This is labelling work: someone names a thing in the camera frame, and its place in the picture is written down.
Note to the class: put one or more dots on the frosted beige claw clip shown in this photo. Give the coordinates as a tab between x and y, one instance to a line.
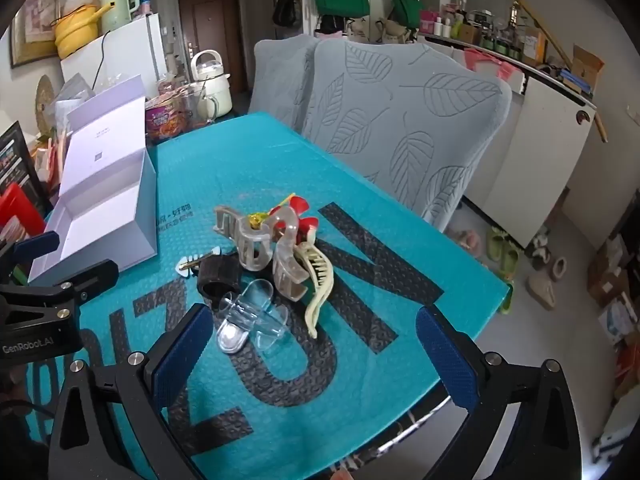
287	270

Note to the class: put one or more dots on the yellow pot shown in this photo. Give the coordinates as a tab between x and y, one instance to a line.
75	32

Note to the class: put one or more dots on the yellow lollipop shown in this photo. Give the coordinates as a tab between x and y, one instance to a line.
257	220

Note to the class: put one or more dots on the red canister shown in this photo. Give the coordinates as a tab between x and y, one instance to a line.
17	207

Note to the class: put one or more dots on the dark brown claw clip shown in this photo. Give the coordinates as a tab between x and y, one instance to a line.
220	272

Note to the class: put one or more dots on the glass pitcher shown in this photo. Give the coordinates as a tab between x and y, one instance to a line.
197	105

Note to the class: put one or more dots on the cardboard box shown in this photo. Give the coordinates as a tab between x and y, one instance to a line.
587	67

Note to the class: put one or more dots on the fishbone hair clip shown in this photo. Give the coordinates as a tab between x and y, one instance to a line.
186	265

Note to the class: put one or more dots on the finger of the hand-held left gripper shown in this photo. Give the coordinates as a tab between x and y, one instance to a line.
37	246
90	274

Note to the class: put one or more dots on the teal bubble mat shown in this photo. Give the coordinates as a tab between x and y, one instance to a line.
300	170

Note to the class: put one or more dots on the bamboo pole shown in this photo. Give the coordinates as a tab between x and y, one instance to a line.
555	45

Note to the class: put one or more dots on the grey plastic bag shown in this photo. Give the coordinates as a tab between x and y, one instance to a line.
75	90

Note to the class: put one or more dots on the purple instant noodle cup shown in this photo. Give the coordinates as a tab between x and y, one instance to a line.
162	125

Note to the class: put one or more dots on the taupe translucent claw clip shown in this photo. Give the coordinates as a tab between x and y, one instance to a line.
245	240

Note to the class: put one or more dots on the white gift box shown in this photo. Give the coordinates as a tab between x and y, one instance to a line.
100	230

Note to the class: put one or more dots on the chair with grey leaf cover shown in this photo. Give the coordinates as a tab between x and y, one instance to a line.
400	120
277	75

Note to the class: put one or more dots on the white fridge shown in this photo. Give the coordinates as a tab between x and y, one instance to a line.
130	55

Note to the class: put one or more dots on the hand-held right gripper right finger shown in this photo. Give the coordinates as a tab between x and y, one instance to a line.
447	355

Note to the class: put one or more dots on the clear claw clip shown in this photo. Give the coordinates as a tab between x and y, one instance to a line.
250	320

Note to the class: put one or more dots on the cream banana clip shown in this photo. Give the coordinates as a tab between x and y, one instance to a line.
320	290

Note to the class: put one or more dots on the green slippers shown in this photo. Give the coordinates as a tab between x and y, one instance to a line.
502	252

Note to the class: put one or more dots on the pale green kettle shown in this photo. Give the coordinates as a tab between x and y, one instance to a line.
117	10

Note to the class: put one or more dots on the framed picture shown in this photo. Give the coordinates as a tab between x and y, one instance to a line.
35	15

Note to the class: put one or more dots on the black snack pouch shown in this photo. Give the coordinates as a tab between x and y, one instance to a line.
17	160

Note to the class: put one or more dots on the brown door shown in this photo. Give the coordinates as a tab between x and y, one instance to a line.
210	25

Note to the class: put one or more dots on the row of bottles and jars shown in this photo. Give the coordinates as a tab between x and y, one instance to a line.
480	30

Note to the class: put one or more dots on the woven fan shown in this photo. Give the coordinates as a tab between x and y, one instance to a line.
44	102

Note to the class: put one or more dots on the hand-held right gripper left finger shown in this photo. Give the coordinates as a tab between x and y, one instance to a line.
180	355

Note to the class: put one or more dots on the white cabinet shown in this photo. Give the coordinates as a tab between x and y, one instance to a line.
545	140

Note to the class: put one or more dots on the white electric pot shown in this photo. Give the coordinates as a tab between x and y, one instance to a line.
212	85

